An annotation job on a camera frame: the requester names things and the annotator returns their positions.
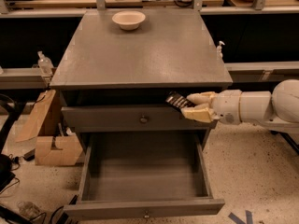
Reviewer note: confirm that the grey middle drawer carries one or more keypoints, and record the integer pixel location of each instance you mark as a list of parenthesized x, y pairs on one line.
[(125, 118)]

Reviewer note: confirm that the grey open bottom drawer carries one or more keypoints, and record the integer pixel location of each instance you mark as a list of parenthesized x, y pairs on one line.
[(144, 175)]

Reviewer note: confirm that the crumpled plastic bottle on floor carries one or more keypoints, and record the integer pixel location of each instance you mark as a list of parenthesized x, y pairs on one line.
[(28, 210)]

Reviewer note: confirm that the grey wooden drawer cabinet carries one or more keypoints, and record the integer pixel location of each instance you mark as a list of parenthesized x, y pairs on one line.
[(171, 50)]

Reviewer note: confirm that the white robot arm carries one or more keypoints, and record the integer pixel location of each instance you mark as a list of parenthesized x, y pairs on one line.
[(276, 110)]

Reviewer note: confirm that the black rxbar chocolate wrapper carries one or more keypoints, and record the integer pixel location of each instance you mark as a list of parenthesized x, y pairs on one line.
[(178, 101)]

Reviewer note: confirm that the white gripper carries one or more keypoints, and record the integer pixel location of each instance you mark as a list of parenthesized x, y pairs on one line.
[(227, 106)]

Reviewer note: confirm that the brown cardboard box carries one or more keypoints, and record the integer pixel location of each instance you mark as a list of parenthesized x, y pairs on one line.
[(57, 151)]

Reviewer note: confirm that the clear plastic bottle left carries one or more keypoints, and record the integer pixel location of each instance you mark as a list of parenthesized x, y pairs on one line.
[(45, 64)]

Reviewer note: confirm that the white pump dispenser bottle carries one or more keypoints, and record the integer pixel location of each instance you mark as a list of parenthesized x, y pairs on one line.
[(219, 48)]

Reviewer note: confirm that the cream paper bowl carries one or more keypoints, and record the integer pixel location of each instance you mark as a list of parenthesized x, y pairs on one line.
[(129, 20)]

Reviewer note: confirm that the black chair base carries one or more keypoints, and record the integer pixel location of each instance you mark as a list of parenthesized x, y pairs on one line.
[(289, 140)]

